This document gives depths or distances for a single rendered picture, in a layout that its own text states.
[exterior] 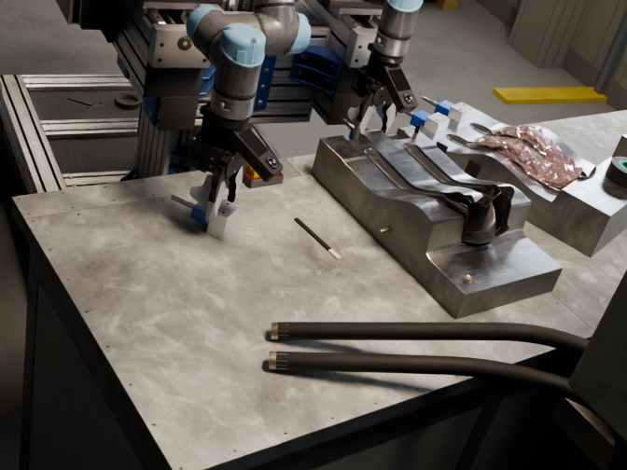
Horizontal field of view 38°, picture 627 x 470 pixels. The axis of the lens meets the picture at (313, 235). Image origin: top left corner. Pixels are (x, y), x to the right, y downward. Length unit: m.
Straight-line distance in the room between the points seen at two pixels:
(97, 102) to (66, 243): 1.73
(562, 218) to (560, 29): 3.21
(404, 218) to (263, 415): 0.54
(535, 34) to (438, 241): 3.59
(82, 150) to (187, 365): 1.69
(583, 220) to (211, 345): 0.88
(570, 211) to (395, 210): 0.42
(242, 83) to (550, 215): 0.80
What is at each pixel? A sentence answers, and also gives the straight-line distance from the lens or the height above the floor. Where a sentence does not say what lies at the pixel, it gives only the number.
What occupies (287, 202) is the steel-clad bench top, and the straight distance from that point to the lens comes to 1.87.
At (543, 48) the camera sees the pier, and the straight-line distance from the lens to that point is 5.19.
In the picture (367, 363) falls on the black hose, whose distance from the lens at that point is 1.47.
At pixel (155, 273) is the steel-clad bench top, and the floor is 0.80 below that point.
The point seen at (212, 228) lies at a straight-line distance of 1.72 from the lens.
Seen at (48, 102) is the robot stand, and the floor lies 0.21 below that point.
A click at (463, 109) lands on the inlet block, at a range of 2.27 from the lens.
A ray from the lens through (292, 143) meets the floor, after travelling 3.75.
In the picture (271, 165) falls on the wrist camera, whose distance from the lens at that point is 1.61.
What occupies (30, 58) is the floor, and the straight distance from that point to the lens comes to 4.09.
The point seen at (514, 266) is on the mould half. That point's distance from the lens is 1.79.
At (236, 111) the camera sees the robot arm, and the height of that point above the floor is 1.07.
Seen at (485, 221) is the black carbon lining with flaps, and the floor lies 0.88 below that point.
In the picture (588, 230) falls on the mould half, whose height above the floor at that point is 0.86.
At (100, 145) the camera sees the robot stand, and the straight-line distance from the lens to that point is 3.11.
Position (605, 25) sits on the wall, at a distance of 5.14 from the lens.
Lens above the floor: 1.80
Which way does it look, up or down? 34 degrees down
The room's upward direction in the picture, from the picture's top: 15 degrees clockwise
